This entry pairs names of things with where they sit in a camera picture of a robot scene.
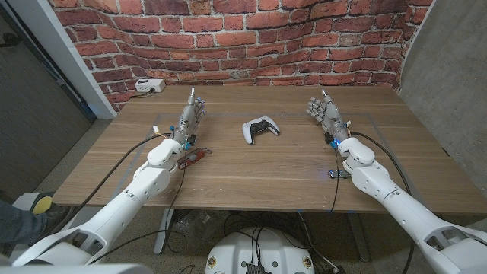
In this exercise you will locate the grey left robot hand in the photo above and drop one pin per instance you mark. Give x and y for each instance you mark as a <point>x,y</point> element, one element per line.
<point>188,118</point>

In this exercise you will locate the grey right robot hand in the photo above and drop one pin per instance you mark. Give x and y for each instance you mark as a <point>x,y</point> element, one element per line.
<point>331,116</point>

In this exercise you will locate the white black game controller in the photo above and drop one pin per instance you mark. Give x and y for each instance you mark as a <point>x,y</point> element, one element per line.
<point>249,127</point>

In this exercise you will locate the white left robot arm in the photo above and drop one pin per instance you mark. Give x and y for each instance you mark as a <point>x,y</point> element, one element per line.
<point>125,198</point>

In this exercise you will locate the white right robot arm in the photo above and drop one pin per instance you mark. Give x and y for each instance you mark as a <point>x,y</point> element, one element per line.
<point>399,205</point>

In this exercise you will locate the white power strip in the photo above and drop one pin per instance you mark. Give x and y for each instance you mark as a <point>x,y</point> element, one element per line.
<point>150,85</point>

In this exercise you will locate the small silver metal tool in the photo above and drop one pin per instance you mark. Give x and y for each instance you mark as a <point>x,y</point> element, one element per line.
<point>340,174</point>

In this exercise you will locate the clear plastic bag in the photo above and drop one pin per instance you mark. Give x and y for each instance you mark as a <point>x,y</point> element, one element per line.
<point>198,226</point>

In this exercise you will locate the grey metal table leg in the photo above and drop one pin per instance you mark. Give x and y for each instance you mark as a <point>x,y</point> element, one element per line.
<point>357,236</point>
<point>163,232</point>

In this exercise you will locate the white robot torso base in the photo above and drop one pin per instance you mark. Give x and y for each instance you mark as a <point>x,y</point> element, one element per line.
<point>236,251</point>

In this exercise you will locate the yellow black white floor device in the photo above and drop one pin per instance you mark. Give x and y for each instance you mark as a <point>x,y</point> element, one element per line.
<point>42,203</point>

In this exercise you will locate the person leg in jeans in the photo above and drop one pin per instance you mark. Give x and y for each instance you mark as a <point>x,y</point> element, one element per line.
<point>19,224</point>

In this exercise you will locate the printed brick wall backdrop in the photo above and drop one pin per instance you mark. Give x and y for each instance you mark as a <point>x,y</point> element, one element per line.
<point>243,38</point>

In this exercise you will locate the white door frame post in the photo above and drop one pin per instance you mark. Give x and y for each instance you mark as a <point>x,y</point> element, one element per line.
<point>64,57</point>

